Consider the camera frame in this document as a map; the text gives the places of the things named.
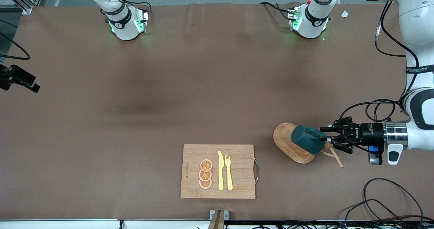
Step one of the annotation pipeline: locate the yellow plastic fork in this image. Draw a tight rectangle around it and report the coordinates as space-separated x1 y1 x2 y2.
225 154 234 191

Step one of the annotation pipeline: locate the aluminium profile post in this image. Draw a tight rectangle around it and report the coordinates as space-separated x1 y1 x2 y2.
208 210 229 229

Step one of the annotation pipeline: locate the bamboo cutting board metal handle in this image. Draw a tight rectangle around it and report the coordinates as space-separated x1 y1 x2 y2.
180 144 259 199

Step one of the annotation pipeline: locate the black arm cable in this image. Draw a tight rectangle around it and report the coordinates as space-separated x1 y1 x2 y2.
339 0 419 128
0 32 31 60

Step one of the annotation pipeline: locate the black looped cable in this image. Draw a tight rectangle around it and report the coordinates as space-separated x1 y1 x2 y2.
342 178 425 229

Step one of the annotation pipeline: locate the yellow plastic knife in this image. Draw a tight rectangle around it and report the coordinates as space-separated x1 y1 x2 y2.
218 151 225 191

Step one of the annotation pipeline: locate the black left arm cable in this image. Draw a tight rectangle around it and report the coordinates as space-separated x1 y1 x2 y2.
339 0 419 128

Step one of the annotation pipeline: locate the teal ribbed mug yellow inside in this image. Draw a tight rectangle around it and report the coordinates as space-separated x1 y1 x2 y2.
291 125 328 155

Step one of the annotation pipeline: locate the wooden mug rack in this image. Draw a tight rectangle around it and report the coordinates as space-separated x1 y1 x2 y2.
273 122 344 168

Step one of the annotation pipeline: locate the black left base cable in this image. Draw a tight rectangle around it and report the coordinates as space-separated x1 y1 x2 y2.
260 2 293 21

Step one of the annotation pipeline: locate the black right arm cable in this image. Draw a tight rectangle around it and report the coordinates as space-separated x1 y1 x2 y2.
0 32 31 60

